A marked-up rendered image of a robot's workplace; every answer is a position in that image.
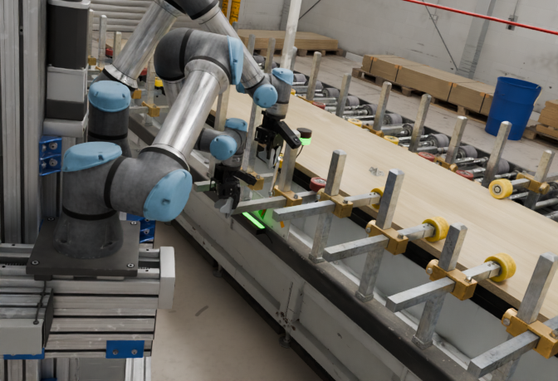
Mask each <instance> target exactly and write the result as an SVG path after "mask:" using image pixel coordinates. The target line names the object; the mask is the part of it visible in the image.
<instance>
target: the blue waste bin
mask: <svg viewBox="0 0 558 381"><path fill-rule="evenodd" d="M541 92H542V86H540V85H537V84H535V83H532V82H529V81H524V80H519V79H516V78H511V77H504V76H499V77H498V78H497V85H496V89H495V92H494V95H493V98H492V104H491V108H490V111H489V114H488V118H487V123H486V127H485V131H486V132H487V133H489V134H491V135H493V136H496V137H497V134H498V131H499V129H500V126H501V123H502V122H503V121H508V122H510V123H511V124H512V126H511V130H510V133H509V135H508V138H507V139H509V140H520V139H521V137H522V135H523V133H524V130H525V128H526V125H527V122H528V120H529V119H530V116H531V112H532V111H533V109H534V106H535V104H536V101H537V100H538V98H539V97H540V95H541Z"/></svg>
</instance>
